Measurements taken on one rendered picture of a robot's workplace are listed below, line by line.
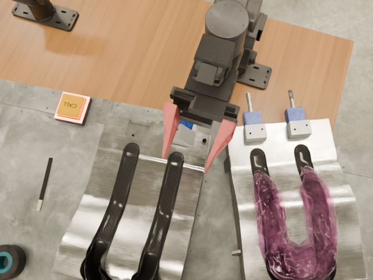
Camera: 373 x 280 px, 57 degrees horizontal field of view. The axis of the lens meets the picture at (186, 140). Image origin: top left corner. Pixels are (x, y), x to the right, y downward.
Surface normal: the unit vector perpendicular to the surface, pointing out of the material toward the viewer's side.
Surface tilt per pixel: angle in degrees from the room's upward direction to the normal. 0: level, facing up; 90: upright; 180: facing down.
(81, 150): 0
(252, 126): 0
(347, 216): 11
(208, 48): 2
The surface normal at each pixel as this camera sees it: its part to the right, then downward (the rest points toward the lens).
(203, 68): -0.23, 0.32
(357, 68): -0.03, -0.30
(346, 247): -0.01, -0.08
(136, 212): 0.04, -0.57
